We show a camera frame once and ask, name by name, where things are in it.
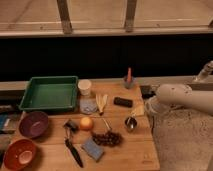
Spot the green plastic tray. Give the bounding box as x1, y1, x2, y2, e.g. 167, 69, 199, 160
19, 76, 78, 111

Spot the small metal cup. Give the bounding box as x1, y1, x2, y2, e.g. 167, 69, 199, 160
125, 117, 137, 132

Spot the black handled knife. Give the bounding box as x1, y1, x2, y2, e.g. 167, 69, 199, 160
65, 139, 83, 168

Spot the blue box at left edge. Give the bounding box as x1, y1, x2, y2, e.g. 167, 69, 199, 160
0, 114, 20, 134

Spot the small black clip tool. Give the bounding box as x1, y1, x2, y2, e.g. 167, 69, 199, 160
64, 119, 79, 133

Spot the bunch of dark grapes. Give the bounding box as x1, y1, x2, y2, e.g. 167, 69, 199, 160
92, 131, 123, 147

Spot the white paper cup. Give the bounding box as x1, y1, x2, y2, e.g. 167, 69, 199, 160
78, 79, 92, 96

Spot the orange fruit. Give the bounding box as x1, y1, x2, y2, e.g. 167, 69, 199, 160
80, 117, 94, 131

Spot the orange bowl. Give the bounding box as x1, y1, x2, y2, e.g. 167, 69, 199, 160
3, 139, 37, 171

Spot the black rectangular block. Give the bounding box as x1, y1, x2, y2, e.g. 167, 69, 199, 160
114, 97, 133, 107

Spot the purple bowl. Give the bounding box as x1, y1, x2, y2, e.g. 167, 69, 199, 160
19, 111, 49, 139

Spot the blue sponge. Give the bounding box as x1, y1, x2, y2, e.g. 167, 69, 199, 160
81, 138, 104, 162

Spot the yellow cheese wedge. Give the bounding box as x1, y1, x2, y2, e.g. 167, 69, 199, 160
131, 105, 144, 117

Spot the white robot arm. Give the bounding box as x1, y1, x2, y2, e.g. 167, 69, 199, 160
144, 84, 213, 116

